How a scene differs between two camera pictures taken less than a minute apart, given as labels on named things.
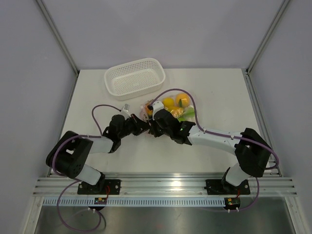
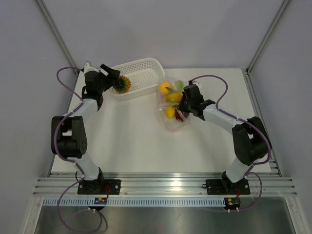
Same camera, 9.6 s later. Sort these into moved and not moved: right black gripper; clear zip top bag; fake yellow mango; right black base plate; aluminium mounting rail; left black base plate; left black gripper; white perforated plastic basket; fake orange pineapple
Moved: fake yellow mango; right black gripper; clear zip top bag; left black gripper; fake orange pineapple
Not moved: white perforated plastic basket; right black base plate; aluminium mounting rail; left black base plate
